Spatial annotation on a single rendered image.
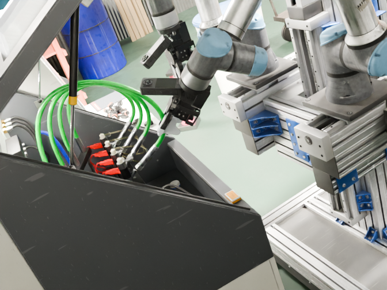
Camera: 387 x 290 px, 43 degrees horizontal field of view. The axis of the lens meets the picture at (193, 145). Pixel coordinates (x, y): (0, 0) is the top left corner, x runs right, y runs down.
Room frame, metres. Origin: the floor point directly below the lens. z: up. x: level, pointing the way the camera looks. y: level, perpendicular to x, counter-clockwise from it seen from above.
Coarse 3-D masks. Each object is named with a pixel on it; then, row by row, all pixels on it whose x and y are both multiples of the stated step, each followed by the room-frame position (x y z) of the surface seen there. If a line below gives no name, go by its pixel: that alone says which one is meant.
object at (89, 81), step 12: (84, 84) 1.28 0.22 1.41; (96, 84) 1.28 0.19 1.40; (108, 84) 1.27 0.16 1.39; (120, 84) 1.27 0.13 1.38; (48, 96) 1.30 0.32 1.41; (144, 96) 1.26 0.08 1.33; (156, 108) 1.26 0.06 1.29; (36, 120) 1.30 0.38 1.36; (36, 132) 1.31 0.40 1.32; (156, 144) 1.26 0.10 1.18
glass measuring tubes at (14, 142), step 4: (12, 136) 1.44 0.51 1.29; (16, 136) 1.43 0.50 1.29; (8, 140) 1.42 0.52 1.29; (12, 140) 1.41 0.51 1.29; (16, 140) 1.40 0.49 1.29; (20, 140) 1.44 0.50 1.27; (8, 144) 1.39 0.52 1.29; (12, 144) 1.38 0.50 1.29; (16, 144) 1.37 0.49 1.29; (20, 144) 1.38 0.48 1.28; (8, 148) 1.36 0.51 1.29; (12, 148) 1.35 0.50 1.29; (16, 148) 1.33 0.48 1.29; (20, 148) 1.32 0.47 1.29; (8, 152) 1.33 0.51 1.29; (12, 152) 1.31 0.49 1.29; (16, 152) 1.31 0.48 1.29; (20, 152) 1.31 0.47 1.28; (20, 156) 1.31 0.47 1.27; (24, 156) 1.31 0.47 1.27
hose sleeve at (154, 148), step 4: (152, 148) 1.26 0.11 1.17; (156, 148) 1.26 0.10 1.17; (148, 152) 1.27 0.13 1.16; (152, 152) 1.26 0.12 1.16; (144, 156) 1.28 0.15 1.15; (148, 156) 1.27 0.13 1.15; (144, 160) 1.27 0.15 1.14; (148, 160) 1.27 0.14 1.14; (140, 164) 1.27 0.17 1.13; (144, 164) 1.27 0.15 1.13
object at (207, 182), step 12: (168, 144) 1.70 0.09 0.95; (180, 144) 1.66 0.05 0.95; (180, 156) 1.58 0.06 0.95; (192, 156) 1.54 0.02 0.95; (180, 168) 1.66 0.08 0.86; (192, 168) 1.47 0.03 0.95; (204, 168) 1.44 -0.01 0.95; (192, 180) 1.54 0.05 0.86; (204, 180) 1.37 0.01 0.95; (216, 180) 1.34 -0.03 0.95; (204, 192) 1.43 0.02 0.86; (216, 192) 1.28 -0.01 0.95; (240, 204) 1.17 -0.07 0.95
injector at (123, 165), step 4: (116, 164) 1.36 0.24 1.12; (120, 164) 1.35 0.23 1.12; (124, 164) 1.36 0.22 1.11; (120, 168) 1.35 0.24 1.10; (124, 168) 1.35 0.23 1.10; (120, 172) 1.36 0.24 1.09; (124, 172) 1.35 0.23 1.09; (128, 172) 1.36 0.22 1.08; (132, 172) 1.37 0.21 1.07; (124, 176) 1.35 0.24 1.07; (128, 176) 1.35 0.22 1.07; (132, 176) 1.36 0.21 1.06; (128, 180) 1.35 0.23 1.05
